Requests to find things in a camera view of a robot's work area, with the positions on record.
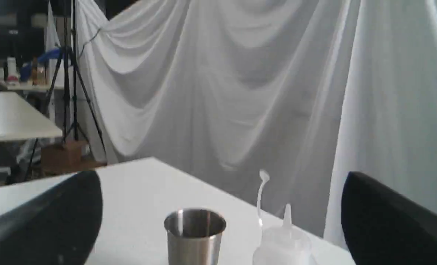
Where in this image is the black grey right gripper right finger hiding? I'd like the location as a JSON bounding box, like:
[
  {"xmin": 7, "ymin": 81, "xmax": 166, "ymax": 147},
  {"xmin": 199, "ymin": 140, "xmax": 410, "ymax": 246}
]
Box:
[{"xmin": 341, "ymin": 172, "xmax": 437, "ymax": 265}]

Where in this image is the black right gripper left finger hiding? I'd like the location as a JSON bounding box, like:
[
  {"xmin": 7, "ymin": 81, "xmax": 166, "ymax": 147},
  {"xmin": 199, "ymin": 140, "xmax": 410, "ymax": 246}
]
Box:
[{"xmin": 0, "ymin": 170, "xmax": 103, "ymax": 265}]

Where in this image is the clear squeeze bottle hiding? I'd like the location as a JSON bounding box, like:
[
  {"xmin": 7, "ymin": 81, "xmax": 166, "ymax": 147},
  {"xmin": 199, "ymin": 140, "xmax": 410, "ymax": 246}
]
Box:
[{"xmin": 252, "ymin": 169, "xmax": 317, "ymax": 265}]

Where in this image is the stainless steel cup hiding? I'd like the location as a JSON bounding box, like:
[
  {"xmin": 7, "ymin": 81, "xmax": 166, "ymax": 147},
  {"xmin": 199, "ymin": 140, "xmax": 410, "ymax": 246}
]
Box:
[{"xmin": 164, "ymin": 208, "xmax": 227, "ymax": 265}]

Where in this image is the white bottle on shelf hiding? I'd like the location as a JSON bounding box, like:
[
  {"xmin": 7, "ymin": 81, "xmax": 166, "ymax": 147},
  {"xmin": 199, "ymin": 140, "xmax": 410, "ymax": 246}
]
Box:
[{"xmin": 6, "ymin": 57, "xmax": 19, "ymax": 85}]

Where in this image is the amber bottle on shelf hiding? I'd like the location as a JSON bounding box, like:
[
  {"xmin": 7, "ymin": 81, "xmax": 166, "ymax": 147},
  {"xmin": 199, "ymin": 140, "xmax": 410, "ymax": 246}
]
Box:
[{"xmin": 31, "ymin": 57, "xmax": 47, "ymax": 86}]

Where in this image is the cardboard box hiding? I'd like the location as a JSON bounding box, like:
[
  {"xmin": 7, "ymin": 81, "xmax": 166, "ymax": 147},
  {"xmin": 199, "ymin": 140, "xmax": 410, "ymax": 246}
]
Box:
[{"xmin": 40, "ymin": 140, "xmax": 107, "ymax": 176}]

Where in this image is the white side table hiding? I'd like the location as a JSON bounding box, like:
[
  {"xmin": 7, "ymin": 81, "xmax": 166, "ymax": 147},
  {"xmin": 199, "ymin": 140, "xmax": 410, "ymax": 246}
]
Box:
[{"xmin": 0, "ymin": 92, "xmax": 63, "ymax": 142}]

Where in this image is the white backdrop cloth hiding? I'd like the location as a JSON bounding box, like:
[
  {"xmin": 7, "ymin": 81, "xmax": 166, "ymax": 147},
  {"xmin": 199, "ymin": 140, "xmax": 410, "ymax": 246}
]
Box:
[{"xmin": 73, "ymin": 0, "xmax": 437, "ymax": 248}]

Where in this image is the black tripod stand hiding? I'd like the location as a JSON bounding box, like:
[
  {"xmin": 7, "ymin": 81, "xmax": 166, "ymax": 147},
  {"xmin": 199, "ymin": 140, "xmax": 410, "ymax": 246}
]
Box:
[{"xmin": 24, "ymin": 0, "xmax": 109, "ymax": 181}]

